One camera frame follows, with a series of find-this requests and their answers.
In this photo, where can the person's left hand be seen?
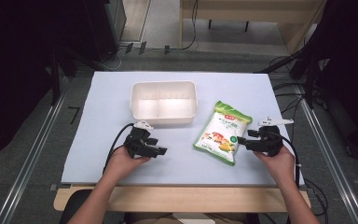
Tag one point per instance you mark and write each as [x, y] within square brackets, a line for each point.
[122, 165]

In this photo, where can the green and white food bag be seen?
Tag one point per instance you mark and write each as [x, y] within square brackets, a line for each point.
[222, 133]

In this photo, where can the metal floor rail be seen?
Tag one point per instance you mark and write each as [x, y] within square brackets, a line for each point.
[31, 161]
[329, 161]

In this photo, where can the black curtain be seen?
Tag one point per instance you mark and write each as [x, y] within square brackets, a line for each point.
[345, 62]
[21, 62]

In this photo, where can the light wooden desk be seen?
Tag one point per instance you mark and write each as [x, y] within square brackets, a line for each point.
[248, 12]

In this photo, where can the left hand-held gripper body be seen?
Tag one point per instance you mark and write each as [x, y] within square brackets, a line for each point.
[136, 137]

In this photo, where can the white divided plastic container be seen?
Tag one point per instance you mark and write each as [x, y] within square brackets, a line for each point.
[163, 102]

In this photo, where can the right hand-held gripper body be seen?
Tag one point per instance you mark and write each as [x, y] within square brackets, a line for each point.
[270, 140]

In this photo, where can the person's right hand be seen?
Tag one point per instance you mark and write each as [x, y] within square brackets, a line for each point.
[278, 165]

